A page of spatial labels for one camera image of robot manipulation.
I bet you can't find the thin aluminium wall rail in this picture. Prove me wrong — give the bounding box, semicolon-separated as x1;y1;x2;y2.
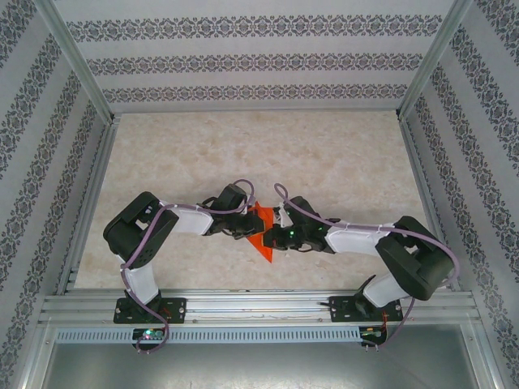
109;105;401;115

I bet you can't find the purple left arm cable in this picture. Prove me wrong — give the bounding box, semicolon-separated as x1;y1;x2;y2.
120;177;257;357

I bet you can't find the aluminium frame post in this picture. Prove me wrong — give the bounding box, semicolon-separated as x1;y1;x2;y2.
32;0;117;125
395;0;475;121

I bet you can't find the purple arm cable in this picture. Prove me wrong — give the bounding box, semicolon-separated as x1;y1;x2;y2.
120;177;257;357
274;182;461;354

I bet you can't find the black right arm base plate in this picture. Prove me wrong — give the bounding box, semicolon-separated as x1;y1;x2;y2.
330;295;405;324

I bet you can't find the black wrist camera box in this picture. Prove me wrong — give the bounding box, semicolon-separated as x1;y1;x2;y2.
217;184;248;214
283;196;321;228

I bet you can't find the grey slotted cable duct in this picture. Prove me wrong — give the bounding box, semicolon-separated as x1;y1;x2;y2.
54;327;362;344

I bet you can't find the grey sheet metal tray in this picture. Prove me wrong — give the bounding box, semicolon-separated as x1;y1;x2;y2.
15;323;504;389

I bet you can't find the orange square paper sheet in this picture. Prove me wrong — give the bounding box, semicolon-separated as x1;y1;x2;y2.
245;201;277;264

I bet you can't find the wide aluminium mounting rail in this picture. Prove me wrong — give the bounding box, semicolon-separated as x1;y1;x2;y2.
38;288;482;325

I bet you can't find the aluminium side rail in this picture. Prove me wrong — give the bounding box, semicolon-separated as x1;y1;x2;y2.
397;113;461;291
56;115;122;295

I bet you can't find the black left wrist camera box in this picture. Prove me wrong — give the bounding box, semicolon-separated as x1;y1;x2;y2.
217;184;248;214

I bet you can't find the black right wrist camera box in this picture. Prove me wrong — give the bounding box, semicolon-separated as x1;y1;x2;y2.
283;196;321;228

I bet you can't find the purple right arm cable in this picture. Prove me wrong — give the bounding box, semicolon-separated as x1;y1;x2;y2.
274;182;461;354

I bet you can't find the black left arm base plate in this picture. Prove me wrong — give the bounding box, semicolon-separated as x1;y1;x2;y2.
113;297;188;325

